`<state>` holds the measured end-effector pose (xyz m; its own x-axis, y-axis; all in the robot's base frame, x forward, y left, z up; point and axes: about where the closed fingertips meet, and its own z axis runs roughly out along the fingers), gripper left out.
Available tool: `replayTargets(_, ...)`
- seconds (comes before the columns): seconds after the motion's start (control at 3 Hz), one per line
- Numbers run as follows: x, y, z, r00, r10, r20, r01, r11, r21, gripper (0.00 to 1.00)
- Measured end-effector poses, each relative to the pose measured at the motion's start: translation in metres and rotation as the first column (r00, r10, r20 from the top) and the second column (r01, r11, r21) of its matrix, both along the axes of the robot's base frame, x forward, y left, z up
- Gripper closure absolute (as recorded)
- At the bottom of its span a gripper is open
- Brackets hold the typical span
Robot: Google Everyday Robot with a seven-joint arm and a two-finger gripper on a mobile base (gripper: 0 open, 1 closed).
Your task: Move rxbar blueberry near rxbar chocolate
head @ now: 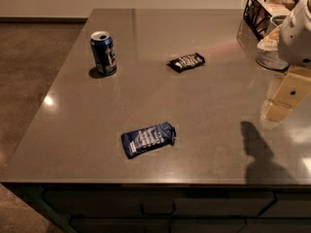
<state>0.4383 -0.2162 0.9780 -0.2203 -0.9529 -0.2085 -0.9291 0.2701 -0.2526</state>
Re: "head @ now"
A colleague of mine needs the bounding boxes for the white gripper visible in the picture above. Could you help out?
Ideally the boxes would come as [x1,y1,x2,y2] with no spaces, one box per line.
[264,0,311,122]

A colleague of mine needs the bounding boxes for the blue rxbar blueberry bar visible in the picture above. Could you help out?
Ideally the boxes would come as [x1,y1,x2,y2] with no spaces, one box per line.
[121,122,177,159]

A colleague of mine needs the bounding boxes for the black rxbar chocolate bar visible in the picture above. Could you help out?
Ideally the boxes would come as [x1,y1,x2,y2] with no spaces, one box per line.
[167,52,205,73]

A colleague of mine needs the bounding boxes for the clear glass jar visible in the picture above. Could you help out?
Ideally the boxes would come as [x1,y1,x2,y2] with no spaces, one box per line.
[256,16,289,71]

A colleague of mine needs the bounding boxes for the blue soda can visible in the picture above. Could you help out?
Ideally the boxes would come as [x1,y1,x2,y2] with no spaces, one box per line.
[90,31,117,76]

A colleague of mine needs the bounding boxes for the black wire basket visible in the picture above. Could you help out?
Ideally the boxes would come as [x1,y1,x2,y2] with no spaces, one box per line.
[243,0,295,40]

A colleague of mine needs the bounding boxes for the dark drawer handle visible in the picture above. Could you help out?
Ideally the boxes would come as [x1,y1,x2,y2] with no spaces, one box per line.
[141,201,176,216]

